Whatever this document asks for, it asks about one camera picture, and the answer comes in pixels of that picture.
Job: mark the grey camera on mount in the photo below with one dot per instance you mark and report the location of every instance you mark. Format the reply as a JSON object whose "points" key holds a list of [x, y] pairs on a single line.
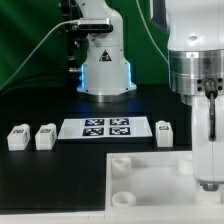
{"points": [[91, 25]]}

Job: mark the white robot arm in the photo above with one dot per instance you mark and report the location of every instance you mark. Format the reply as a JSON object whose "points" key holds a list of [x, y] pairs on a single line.
{"points": [[196, 69]]}

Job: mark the white marker sheet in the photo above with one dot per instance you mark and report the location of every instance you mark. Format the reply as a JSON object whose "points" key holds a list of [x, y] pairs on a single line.
{"points": [[112, 127]]}

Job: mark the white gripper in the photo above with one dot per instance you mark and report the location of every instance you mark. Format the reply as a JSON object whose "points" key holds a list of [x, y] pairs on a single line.
{"points": [[208, 154]]}

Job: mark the white square tabletop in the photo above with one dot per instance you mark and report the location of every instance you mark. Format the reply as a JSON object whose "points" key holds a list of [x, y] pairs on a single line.
{"points": [[151, 179]]}

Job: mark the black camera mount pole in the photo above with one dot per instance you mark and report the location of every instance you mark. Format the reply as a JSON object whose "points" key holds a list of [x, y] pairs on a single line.
{"points": [[75, 39]]}

